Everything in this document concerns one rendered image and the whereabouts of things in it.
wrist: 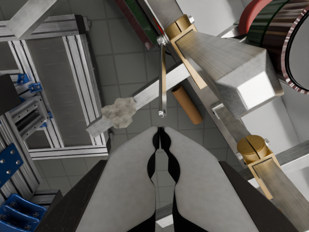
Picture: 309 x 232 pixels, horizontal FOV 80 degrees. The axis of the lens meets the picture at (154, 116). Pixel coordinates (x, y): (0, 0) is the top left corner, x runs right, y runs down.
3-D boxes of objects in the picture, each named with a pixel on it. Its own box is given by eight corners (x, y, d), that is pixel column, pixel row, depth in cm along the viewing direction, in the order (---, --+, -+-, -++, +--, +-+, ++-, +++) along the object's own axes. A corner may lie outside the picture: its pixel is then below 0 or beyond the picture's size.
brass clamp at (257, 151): (254, 182, 43) (266, 201, 39) (230, 143, 38) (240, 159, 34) (280, 171, 42) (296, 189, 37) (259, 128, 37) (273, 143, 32)
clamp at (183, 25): (195, 83, 43) (200, 90, 38) (162, 30, 38) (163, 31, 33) (217, 68, 41) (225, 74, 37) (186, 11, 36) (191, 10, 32)
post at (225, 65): (174, 44, 55) (241, 126, 13) (167, 34, 54) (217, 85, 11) (184, 37, 54) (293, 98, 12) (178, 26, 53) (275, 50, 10)
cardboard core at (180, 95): (194, 126, 133) (171, 93, 122) (192, 120, 141) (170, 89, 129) (204, 120, 131) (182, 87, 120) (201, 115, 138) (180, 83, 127)
